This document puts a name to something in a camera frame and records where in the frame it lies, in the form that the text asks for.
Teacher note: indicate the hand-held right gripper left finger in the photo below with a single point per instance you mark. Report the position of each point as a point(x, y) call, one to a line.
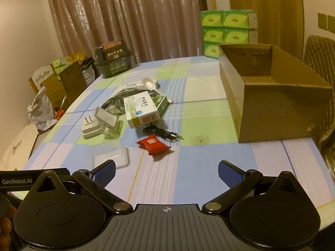
point(104, 172)

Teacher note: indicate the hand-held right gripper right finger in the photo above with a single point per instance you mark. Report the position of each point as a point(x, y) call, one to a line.
point(230, 174)

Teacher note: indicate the clear plastic packaging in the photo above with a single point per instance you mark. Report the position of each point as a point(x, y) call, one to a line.
point(112, 158)

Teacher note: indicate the white power adapter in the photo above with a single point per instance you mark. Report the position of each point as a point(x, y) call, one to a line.
point(90, 129)

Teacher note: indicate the clear plastic box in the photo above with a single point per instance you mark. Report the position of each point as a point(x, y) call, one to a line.
point(108, 120)

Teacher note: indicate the red packet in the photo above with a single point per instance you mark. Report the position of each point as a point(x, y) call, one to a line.
point(154, 146)

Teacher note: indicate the silver foil bag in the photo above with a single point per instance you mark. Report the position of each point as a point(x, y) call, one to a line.
point(115, 102)

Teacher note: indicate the white and green medicine box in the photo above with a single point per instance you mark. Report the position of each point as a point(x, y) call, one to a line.
point(141, 111)

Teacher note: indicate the brown cardboard box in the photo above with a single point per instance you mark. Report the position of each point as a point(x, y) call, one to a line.
point(274, 109)

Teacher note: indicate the green photo print medicine box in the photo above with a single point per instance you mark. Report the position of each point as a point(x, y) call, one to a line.
point(161, 103)

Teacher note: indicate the white ointment box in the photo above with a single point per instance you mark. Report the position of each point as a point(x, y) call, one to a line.
point(134, 85)

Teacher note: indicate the white spoon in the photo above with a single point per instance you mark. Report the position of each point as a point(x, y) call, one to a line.
point(149, 83)

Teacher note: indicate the dark green lidded container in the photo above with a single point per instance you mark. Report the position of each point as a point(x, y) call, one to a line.
point(113, 58)

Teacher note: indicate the person's left hand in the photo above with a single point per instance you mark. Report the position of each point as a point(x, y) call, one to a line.
point(5, 226)

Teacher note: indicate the clear plastic bag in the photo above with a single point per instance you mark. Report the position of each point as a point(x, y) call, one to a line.
point(42, 112)

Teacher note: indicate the brown carton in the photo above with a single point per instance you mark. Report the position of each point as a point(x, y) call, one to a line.
point(52, 91)
point(73, 83)

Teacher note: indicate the white carved chair back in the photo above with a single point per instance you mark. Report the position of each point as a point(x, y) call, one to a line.
point(43, 74)

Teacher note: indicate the yellow plastic bag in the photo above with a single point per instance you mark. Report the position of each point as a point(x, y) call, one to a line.
point(77, 57)

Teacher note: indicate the stack of green tissue packs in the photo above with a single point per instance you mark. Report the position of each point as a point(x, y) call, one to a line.
point(225, 28)

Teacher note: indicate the quilted beige chair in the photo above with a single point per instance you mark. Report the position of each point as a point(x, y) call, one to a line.
point(322, 55)

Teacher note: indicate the beige curtain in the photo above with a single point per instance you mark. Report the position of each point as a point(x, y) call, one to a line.
point(130, 18)

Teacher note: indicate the wooden door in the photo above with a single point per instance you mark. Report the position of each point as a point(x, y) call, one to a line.
point(274, 10)

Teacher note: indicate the beige wall socket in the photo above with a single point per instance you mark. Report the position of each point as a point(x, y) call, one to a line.
point(331, 24)
point(322, 21)

